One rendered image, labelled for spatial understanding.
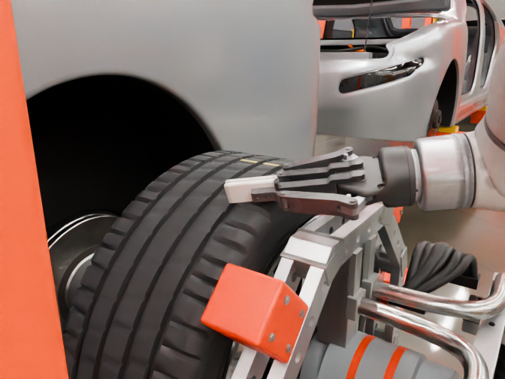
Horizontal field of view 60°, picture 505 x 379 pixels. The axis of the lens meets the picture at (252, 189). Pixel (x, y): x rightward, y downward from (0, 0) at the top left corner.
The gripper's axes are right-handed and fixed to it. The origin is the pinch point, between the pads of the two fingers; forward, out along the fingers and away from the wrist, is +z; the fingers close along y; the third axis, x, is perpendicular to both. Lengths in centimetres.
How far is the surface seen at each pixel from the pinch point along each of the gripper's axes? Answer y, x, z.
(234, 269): -14.0, -0.3, 0.2
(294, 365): -17.7, -12.6, -4.7
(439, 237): 216, -215, -74
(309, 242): -5.2, -5.3, -7.0
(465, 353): -13.4, -16.9, -24.2
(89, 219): 19, -18, 42
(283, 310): -17.2, -3.4, -5.0
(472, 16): 1226, -373, -360
